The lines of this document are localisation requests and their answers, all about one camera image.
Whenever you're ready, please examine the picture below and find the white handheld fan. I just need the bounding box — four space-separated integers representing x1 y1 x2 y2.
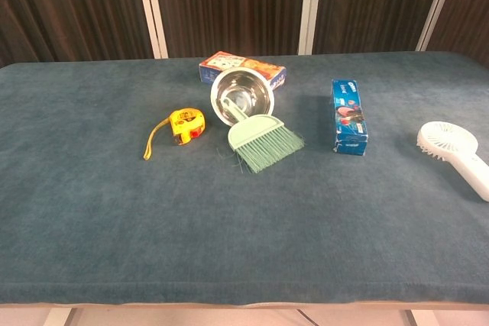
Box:
416 121 489 203

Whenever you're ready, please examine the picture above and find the green hand brush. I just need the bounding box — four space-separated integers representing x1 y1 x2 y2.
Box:
219 98 306 174

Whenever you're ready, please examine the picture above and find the stainless steel bowl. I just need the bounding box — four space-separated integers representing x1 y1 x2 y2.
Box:
209 67 277 127

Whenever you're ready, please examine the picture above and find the yellow tape measure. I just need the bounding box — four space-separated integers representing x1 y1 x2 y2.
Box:
143 108 206 161

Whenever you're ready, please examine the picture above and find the orange and blue snack box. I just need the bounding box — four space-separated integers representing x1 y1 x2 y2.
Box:
198 50 287 91

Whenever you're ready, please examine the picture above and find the blue Oreo cookie box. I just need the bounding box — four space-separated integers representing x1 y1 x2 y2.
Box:
330 79 369 157

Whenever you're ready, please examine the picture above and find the blue-green table cloth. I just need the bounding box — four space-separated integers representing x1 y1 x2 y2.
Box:
0 50 489 306

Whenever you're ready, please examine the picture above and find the white partition post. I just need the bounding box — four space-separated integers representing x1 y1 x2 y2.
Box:
133 0 169 60
297 0 325 56
415 0 462 52

